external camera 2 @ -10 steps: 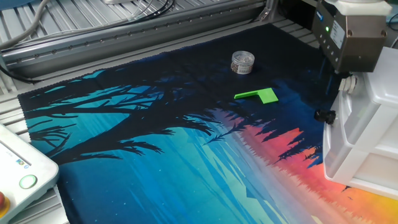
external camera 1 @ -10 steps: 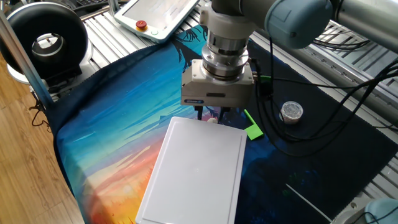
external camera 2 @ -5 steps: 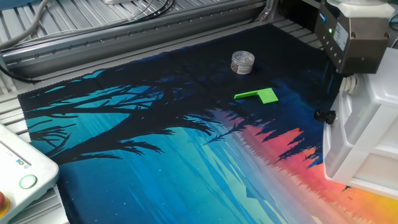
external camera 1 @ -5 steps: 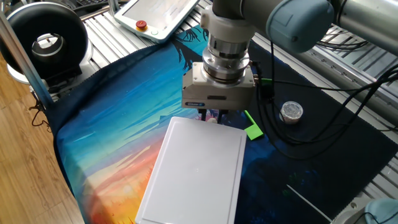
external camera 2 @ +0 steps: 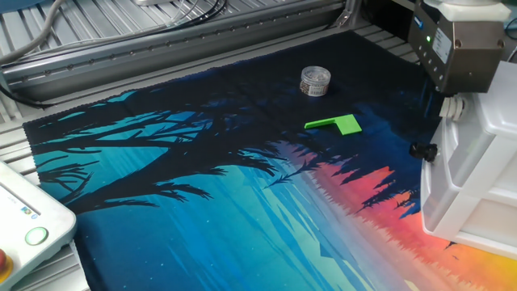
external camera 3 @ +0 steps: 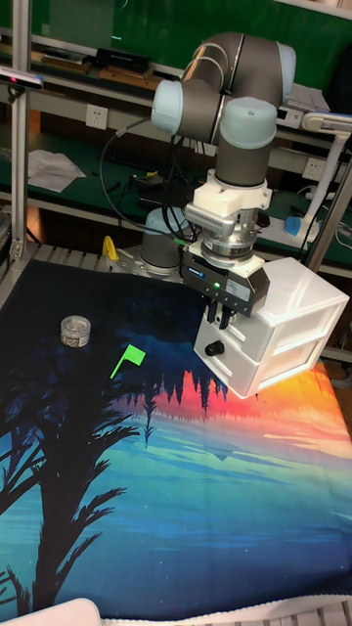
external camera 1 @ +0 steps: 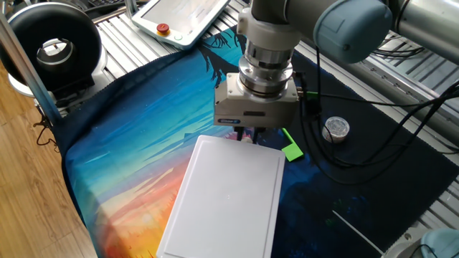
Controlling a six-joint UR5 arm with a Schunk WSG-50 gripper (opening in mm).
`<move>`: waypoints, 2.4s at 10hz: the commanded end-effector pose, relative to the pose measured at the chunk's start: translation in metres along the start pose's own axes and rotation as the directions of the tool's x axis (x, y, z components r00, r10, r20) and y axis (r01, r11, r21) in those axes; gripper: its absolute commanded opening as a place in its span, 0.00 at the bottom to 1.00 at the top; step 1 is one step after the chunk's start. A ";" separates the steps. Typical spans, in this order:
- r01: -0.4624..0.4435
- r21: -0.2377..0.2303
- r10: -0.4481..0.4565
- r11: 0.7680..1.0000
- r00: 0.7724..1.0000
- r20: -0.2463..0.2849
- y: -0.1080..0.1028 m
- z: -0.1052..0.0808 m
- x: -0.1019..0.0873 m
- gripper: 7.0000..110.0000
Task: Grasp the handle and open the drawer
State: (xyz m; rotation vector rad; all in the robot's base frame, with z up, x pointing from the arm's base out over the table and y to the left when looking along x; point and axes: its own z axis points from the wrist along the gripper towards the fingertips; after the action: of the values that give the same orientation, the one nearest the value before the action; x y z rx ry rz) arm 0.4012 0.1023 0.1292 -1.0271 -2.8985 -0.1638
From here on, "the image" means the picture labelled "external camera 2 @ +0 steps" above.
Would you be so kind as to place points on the grey metal gripper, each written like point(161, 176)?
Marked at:
point(464, 56)

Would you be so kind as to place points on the translucent drawer with white knob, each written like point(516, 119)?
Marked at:
point(452, 111)

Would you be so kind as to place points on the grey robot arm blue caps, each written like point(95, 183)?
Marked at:
point(512, 30)

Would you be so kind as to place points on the white plastic drawer cabinet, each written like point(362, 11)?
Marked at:
point(497, 113)

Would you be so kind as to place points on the green L-shaped plastic piece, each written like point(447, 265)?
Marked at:
point(349, 124)

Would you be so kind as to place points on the small clear jar of beads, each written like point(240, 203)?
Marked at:
point(315, 83)

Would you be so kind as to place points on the sunset forest printed cloth mat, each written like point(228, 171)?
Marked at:
point(222, 210)

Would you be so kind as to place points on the white teach pendant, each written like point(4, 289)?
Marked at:
point(36, 218)

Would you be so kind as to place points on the grey aluminium linear rail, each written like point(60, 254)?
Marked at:
point(161, 52)

